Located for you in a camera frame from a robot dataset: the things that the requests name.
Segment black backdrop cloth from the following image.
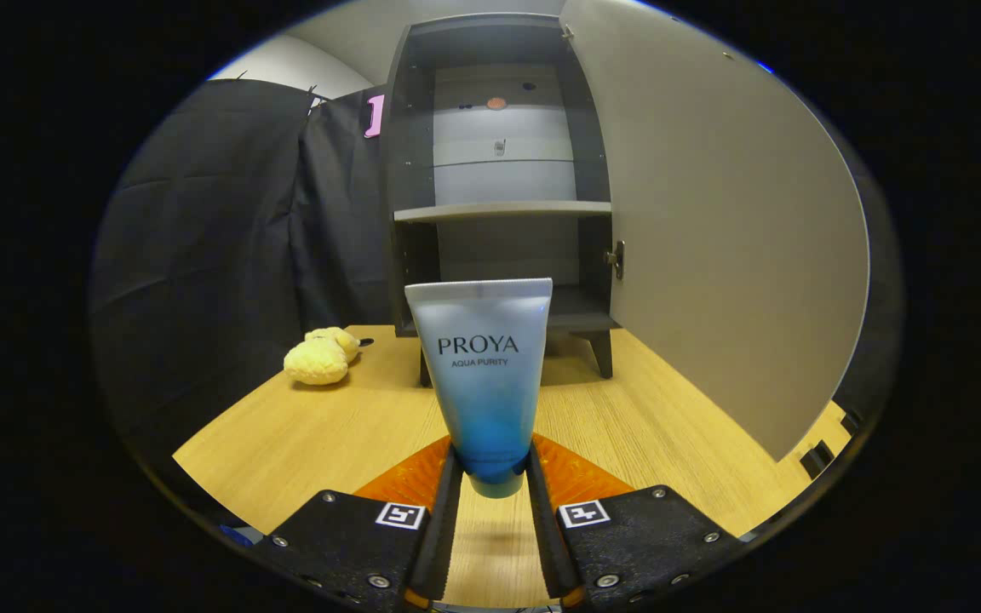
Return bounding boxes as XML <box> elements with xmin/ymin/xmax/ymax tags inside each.
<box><xmin>89</xmin><ymin>78</ymin><xmax>907</xmax><ymax>465</ymax></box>

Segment yellow plush toy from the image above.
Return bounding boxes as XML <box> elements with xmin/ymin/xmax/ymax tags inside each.
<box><xmin>283</xmin><ymin>326</ymin><xmax>362</xmax><ymax>387</ymax></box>

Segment blue white cosmetic tube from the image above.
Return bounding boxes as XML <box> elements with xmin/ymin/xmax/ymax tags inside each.
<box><xmin>404</xmin><ymin>278</ymin><xmax>554</xmax><ymax>500</ymax></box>

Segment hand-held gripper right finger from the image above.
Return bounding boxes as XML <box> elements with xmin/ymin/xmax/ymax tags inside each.
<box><xmin>526</xmin><ymin>433</ymin><xmax>751</xmax><ymax>610</ymax></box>

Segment grey cabinet shelf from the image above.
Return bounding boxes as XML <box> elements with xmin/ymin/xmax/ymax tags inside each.
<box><xmin>393</xmin><ymin>200</ymin><xmax>613</xmax><ymax>225</ymax></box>

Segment beige cabinet door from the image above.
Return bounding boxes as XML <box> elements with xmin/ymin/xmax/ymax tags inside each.
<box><xmin>559</xmin><ymin>0</ymin><xmax>875</xmax><ymax>463</ymax></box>

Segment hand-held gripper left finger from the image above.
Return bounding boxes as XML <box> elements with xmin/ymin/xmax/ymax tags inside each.
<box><xmin>248</xmin><ymin>434</ymin><xmax>466</xmax><ymax>612</ymax></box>

